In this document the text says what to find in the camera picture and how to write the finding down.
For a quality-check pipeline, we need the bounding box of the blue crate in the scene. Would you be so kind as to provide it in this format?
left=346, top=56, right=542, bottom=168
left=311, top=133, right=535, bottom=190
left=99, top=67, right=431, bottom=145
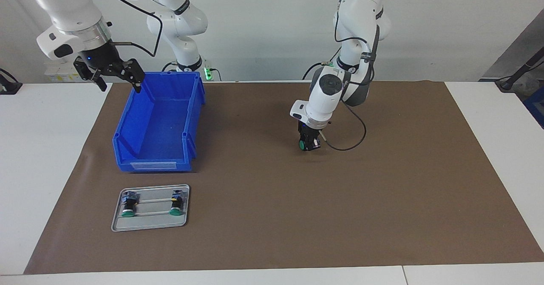
left=524, top=87, right=544, bottom=129

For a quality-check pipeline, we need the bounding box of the black stand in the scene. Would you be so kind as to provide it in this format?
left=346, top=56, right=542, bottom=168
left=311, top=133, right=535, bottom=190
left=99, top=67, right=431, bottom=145
left=495, top=46, right=544, bottom=93
left=0, top=68, right=23, bottom=95

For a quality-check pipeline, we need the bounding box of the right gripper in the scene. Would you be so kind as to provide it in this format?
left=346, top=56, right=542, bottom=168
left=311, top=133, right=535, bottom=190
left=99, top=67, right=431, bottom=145
left=74, top=40, right=145, bottom=93

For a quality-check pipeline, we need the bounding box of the grey metal tray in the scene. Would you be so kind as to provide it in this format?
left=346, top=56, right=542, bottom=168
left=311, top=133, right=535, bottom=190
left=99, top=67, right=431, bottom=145
left=111, top=184, right=190, bottom=232

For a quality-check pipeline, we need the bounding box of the black cable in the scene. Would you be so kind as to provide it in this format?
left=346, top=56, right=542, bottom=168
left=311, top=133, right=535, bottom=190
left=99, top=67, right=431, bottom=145
left=302, top=58, right=341, bottom=81
left=320, top=99, right=367, bottom=152
left=111, top=0, right=164, bottom=58

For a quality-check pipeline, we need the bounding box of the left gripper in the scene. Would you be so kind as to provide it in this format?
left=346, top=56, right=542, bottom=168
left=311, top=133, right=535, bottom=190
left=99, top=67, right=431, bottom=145
left=297, top=122, right=321, bottom=141

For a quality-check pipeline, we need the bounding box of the blue plastic storage bin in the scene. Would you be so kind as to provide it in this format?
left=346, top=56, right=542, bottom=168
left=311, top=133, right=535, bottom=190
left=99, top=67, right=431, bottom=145
left=112, top=71, right=207, bottom=173

